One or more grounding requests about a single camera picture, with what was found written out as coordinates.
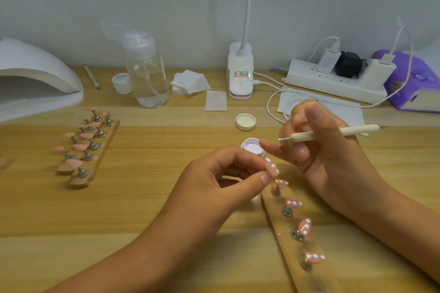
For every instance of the person's right hand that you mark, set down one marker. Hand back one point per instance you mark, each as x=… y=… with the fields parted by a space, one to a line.
x=330 y=162

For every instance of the person's left hand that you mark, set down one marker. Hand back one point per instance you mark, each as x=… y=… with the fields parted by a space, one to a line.
x=202 y=189

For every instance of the person's left thumb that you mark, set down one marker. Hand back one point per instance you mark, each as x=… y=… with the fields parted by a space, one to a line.
x=245 y=188

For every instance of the person's right thumb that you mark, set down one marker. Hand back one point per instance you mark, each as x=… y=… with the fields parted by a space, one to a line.
x=304 y=152

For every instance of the pink white-dotted nail tip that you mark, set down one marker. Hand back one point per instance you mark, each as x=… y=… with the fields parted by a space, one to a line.
x=315 y=257
x=272 y=167
x=305 y=226
x=294 y=203
x=282 y=183

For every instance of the cream dotting tool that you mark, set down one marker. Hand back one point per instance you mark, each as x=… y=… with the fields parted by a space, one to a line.
x=361 y=129

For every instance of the person's left forearm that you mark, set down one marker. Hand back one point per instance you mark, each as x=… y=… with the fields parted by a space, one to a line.
x=144 y=255

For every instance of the person's right forearm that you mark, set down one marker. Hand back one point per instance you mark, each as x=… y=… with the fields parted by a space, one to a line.
x=402 y=220

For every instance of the small open white jar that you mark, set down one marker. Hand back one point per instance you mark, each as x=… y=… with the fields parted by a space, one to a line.
x=251 y=147

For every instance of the white paper sheet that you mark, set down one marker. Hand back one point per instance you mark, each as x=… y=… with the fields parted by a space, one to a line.
x=347 y=112

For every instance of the white jar lid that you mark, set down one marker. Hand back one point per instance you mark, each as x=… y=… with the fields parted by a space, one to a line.
x=245 y=122

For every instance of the white power strip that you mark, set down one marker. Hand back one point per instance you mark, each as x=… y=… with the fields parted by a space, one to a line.
x=326 y=85

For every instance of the wooden nail holder strip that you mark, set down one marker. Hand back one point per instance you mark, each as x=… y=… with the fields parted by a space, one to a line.
x=292 y=251
x=103 y=147
x=63 y=167

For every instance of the single white cotton wipe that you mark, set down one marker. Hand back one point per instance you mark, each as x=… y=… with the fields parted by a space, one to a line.
x=216 y=101

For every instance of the small white charger plug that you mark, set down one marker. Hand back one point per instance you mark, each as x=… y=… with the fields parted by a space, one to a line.
x=328 y=60

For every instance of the black charger plug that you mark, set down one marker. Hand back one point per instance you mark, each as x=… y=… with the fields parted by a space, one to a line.
x=348 y=63

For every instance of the white clip desk lamp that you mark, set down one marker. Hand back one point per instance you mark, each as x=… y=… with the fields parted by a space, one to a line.
x=240 y=73

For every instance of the large white charger plug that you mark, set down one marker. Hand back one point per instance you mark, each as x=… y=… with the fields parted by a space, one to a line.
x=376 y=73

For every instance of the stack of white cotton pads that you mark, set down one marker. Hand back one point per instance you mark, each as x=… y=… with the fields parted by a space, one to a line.
x=190 y=82

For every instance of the purple tissue pack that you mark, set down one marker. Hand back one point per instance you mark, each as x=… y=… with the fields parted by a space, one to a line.
x=417 y=83

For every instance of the clear plastic pump bottle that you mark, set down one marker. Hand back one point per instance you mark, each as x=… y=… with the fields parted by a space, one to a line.
x=147 y=73

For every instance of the small closed white jar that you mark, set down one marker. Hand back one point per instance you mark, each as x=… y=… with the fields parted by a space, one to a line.
x=122 y=83

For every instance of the group of plain pink nails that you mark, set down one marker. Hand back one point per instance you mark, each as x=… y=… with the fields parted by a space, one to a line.
x=79 y=147

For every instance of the white nail curing lamp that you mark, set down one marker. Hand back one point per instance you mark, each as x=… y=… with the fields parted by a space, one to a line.
x=34 y=73

